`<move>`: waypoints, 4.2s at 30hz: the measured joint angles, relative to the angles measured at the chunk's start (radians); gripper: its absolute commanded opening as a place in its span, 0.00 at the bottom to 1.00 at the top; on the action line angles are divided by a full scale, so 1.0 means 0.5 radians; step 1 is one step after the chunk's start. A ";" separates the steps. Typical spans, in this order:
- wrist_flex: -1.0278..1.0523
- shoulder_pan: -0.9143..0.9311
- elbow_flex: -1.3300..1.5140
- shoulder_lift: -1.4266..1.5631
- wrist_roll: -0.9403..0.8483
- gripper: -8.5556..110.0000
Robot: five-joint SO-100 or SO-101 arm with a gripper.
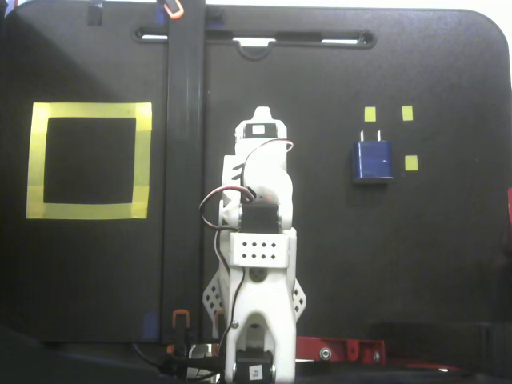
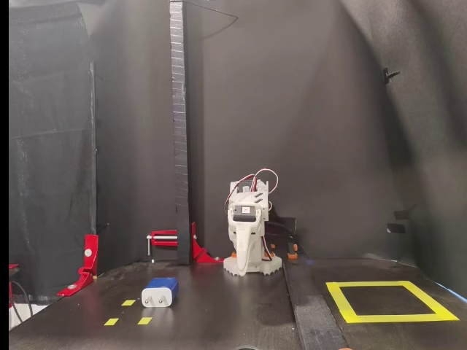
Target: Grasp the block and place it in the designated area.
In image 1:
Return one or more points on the flat black divider strip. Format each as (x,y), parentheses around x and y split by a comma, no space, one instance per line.
(184,160)

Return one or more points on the blue USB wall charger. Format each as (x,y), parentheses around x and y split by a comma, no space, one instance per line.
(373,164)

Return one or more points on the orange black spring clamp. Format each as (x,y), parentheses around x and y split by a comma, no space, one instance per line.
(181,324)
(173,10)
(219,317)

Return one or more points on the yellow tape square outline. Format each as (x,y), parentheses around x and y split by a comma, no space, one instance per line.
(88,110)

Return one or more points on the red metal clamp bracket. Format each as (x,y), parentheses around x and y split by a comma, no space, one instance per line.
(344,348)

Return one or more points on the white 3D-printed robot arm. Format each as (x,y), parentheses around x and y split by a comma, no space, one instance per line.
(264,304)

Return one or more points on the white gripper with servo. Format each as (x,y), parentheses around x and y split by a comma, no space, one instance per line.
(260,130)

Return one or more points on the blue tape piece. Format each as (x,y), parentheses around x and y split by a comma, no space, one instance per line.
(161,15)
(149,326)

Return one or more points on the small yellow tape marker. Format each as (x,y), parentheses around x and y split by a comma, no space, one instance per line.
(370,114)
(411,163)
(407,113)

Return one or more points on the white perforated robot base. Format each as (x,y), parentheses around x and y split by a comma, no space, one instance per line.
(212,298)

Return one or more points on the red angle bracket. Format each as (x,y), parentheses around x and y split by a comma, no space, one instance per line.
(509,208)

